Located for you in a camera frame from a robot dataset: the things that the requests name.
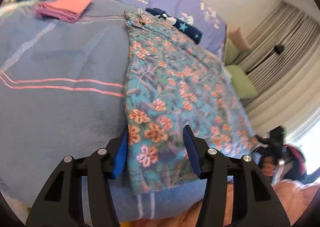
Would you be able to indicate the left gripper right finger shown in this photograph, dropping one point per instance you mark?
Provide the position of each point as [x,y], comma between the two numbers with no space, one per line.
[255,202]

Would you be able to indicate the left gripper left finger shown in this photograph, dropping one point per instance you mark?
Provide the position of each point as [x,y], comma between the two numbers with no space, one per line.
[59,202]

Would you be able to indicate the floral teal orange garment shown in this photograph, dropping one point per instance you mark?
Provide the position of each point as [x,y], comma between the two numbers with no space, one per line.
[172,82]

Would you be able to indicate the right hand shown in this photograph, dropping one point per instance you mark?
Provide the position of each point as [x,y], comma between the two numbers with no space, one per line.
[268,167]

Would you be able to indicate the green cushion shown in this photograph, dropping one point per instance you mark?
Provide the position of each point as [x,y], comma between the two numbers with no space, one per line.
[239,80]

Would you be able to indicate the beige curtain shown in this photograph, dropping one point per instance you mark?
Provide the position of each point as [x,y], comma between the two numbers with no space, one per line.
[283,65]

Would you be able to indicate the peach pink pillow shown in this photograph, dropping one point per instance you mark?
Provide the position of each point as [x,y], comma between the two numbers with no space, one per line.
[238,40]

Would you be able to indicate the blue striped blanket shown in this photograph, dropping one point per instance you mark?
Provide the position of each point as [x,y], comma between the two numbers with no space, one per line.
[62,91]

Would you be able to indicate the navy star print garment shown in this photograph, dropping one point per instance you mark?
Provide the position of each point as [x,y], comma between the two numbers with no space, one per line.
[189,30]

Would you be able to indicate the folded pink garment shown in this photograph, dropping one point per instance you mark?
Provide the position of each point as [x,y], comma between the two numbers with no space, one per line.
[64,10]

